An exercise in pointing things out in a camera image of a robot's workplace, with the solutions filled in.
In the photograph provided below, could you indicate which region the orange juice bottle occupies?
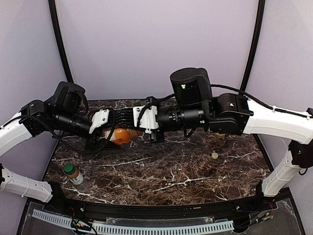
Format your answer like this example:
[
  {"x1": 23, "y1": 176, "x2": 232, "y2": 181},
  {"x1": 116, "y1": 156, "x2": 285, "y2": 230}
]
[{"x1": 110, "y1": 126, "x2": 142, "y2": 146}]

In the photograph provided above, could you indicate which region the cream bottle cap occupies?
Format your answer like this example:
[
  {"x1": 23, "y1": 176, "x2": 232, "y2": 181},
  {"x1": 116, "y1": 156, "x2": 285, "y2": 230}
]
[{"x1": 212, "y1": 153, "x2": 219, "y2": 159}]

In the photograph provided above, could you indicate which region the yellow tea bottle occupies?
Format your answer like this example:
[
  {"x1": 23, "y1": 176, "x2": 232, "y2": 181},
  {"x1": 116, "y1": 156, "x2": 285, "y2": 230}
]
[{"x1": 215, "y1": 133, "x2": 226, "y2": 138}]

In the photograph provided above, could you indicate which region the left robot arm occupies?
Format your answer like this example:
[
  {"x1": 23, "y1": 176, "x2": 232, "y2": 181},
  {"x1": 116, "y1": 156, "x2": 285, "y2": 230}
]
[{"x1": 0, "y1": 82, "x2": 116, "y2": 203}]

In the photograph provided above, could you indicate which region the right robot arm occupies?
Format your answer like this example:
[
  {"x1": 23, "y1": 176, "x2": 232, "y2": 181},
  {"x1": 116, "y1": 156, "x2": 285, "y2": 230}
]
[{"x1": 137, "y1": 68, "x2": 313, "y2": 198}]

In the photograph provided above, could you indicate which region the green cap coffee bottle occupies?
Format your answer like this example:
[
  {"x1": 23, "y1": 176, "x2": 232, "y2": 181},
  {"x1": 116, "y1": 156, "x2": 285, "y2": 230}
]
[{"x1": 63, "y1": 163, "x2": 90, "y2": 193}]

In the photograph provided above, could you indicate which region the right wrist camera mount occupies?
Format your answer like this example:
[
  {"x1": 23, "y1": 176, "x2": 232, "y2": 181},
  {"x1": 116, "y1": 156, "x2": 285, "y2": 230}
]
[{"x1": 133, "y1": 96, "x2": 159, "y2": 134}]

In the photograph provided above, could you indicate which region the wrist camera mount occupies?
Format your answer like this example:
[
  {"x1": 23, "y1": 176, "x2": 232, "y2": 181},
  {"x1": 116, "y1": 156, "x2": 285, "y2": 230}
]
[
  {"x1": 133, "y1": 96, "x2": 159, "y2": 134},
  {"x1": 89, "y1": 109, "x2": 110, "y2": 134}
]

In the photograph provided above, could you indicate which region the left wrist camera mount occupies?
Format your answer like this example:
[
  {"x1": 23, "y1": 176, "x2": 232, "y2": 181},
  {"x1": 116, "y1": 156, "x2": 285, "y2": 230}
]
[{"x1": 89, "y1": 109, "x2": 110, "y2": 134}]

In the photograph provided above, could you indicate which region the white slotted cable duct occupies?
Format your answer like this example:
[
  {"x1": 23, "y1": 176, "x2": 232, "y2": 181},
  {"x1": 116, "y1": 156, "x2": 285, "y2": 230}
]
[{"x1": 32, "y1": 209, "x2": 234, "y2": 235}]

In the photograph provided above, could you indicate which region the black front rail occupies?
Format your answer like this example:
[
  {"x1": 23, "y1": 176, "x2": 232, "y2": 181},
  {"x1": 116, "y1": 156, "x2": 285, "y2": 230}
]
[{"x1": 56, "y1": 197, "x2": 260, "y2": 220}]

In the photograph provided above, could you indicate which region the left black frame post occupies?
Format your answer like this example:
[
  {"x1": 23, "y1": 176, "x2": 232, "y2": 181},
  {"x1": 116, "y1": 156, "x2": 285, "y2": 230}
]
[{"x1": 48, "y1": 0, "x2": 74, "y2": 83}]

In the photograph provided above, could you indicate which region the black frame post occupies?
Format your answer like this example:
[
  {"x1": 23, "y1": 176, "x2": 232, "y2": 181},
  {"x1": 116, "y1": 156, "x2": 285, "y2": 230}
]
[
  {"x1": 48, "y1": 0, "x2": 74, "y2": 83},
  {"x1": 240, "y1": 0, "x2": 266, "y2": 91}
]

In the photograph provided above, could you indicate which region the right black frame post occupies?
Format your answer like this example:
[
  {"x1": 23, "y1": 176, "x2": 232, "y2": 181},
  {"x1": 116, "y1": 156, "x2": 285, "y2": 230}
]
[{"x1": 240, "y1": 0, "x2": 266, "y2": 91}]

